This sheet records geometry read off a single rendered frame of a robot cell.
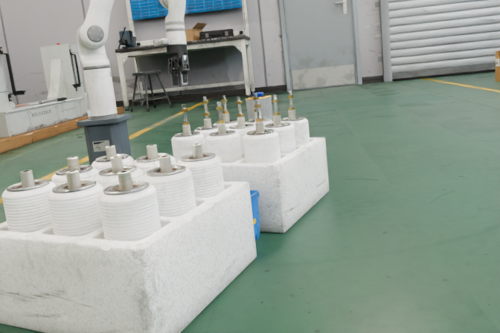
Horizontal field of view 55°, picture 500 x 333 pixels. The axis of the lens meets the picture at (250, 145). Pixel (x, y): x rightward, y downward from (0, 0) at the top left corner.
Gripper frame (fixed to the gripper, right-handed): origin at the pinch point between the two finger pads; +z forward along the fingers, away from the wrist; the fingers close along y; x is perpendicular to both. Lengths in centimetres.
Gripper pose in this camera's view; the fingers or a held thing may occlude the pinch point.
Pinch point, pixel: (179, 83)
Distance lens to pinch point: 183.3
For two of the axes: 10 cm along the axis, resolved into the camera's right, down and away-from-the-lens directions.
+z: 0.7, 9.9, 1.2
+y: -5.1, -0.7, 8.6
